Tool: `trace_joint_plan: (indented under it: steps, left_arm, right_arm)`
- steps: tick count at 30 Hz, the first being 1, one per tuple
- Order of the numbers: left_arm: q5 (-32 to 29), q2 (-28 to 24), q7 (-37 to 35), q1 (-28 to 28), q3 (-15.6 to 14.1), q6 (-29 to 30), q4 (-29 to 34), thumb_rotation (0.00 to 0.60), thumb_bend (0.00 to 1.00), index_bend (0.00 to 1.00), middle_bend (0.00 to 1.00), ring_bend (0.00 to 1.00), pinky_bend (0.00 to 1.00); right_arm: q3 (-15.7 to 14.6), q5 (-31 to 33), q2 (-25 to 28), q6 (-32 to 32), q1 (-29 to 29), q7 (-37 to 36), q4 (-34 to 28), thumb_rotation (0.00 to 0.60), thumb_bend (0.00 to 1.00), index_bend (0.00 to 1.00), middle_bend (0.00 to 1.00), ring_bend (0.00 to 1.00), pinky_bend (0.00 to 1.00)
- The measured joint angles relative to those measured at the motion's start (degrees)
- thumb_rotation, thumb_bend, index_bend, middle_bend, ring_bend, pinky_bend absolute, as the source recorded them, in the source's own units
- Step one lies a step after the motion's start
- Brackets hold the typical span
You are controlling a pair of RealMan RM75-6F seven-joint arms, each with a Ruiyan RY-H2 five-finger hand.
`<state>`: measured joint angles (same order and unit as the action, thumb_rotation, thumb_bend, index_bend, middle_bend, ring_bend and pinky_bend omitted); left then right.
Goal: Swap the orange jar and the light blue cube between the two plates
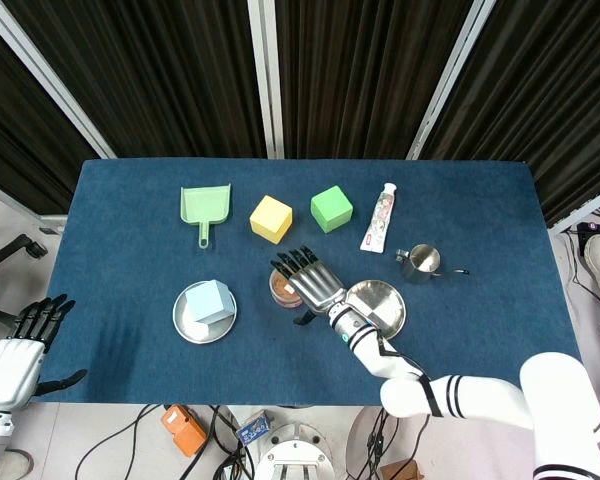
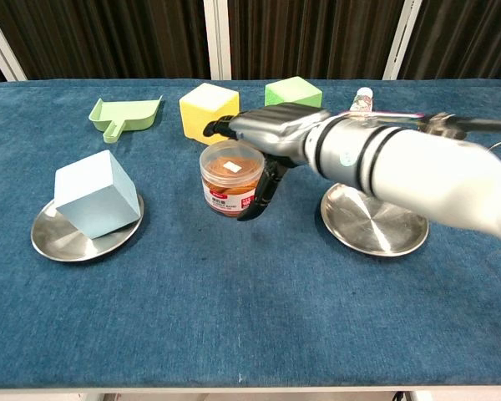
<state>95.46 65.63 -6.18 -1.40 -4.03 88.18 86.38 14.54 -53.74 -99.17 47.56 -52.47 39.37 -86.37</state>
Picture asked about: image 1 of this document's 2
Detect brown cardboard box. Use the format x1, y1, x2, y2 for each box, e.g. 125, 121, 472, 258
379, 458, 424, 480

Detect yellow foam cube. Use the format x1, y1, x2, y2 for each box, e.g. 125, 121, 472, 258
249, 194, 294, 245

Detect clear jar brown powder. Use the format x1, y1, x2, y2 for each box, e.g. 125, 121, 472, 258
268, 267, 306, 310

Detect black floor cable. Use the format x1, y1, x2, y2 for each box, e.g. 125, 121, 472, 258
77, 403, 167, 480
362, 405, 402, 480
207, 404, 257, 480

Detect white frame post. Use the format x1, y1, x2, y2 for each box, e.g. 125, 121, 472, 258
549, 179, 600, 234
247, 0, 285, 160
0, 0, 117, 160
407, 0, 501, 160

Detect black curtain panel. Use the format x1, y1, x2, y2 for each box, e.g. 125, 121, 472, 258
422, 0, 600, 227
4, 0, 270, 160
0, 14, 97, 215
274, 0, 470, 160

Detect white toothpaste tube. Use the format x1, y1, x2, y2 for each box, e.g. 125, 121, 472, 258
359, 182, 398, 253

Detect orange electronic device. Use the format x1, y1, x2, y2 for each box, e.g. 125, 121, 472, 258
160, 403, 209, 457

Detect steel gooseneck pitcher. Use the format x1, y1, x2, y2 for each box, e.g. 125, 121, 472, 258
394, 243, 470, 285

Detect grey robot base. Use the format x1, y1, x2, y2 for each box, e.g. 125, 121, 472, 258
254, 422, 334, 480

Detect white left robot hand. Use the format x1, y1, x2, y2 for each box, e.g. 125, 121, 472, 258
0, 293, 89, 411

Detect green foam cube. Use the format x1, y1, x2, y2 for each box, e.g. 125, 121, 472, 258
310, 185, 355, 234

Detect green plastic dustpan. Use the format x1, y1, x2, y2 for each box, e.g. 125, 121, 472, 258
179, 183, 234, 250

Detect blue table cloth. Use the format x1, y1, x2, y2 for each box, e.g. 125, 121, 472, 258
32, 158, 594, 407

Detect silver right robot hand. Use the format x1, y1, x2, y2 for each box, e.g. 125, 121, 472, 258
269, 244, 351, 327

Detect black office chair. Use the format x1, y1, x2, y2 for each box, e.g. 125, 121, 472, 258
0, 233, 49, 331

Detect round steel plate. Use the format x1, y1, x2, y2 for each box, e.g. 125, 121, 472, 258
172, 280, 240, 345
346, 279, 408, 341

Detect small blue box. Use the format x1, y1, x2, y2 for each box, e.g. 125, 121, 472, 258
237, 410, 272, 446

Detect light blue foam cube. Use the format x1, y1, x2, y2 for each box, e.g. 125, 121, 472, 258
185, 280, 234, 325

